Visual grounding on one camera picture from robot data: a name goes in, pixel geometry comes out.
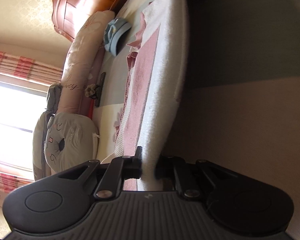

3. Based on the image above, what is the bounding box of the pink and white sweater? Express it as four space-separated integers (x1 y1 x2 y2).
114 0 189 191

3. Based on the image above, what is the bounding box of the grey cat face cushion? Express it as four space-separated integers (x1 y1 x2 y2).
44 112 100 173

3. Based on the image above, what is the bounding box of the red object under quilt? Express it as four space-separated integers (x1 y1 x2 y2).
87 99 95 119

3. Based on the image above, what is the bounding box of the grey pillow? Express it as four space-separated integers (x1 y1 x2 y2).
32 111 53 181

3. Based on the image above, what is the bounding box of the black phone with flower holder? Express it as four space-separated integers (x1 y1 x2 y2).
84 72 106 107

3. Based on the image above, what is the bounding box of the folded grey-green cloth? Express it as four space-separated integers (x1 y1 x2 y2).
46 83 62 114

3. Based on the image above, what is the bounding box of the pink floral folded quilt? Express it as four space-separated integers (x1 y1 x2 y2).
57 10 115 114

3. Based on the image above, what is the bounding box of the pink floral curtain left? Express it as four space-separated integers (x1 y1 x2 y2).
0 168 34 193

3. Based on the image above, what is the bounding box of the pink floral curtain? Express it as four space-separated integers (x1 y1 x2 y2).
0 168 34 193
0 51 63 86

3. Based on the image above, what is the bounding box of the window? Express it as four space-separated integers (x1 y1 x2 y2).
0 82 47 170

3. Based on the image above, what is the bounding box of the blue baseball cap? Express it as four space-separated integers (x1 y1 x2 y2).
103 18 132 56

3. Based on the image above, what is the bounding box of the pink floral curtain right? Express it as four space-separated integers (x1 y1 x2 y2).
0 51 63 86

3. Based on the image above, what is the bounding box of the wooden headboard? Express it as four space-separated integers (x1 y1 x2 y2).
50 0 146 43

